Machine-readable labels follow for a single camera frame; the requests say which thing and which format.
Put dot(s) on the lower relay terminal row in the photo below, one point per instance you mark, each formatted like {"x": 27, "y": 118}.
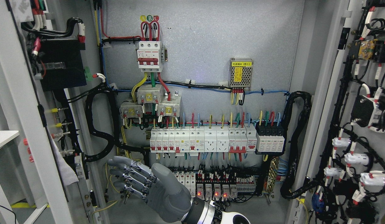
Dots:
{"x": 224, "y": 184}

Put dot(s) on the white socket breaker row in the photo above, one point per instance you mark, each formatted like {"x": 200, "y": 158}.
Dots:
{"x": 196, "y": 140}

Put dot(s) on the grey cabinet door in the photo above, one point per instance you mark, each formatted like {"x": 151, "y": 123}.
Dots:
{"x": 338, "y": 177}
{"x": 31, "y": 166}

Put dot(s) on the metal mesh power supply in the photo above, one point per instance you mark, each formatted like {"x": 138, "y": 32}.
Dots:
{"x": 241, "y": 73}

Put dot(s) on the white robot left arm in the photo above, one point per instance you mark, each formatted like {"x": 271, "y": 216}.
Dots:
{"x": 202, "y": 212}

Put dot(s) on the white red main breaker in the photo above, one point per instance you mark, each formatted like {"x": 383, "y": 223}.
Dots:
{"x": 150, "y": 56}

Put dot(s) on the grey current transformers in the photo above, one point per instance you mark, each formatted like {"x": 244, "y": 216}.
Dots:
{"x": 152, "y": 101}

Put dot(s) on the black surge protector block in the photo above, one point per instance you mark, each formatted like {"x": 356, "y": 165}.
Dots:
{"x": 270, "y": 140}

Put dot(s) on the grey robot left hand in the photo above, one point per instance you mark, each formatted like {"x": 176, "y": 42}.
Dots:
{"x": 157, "y": 186}

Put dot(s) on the white desk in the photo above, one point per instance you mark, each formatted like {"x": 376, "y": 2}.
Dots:
{"x": 7, "y": 135}

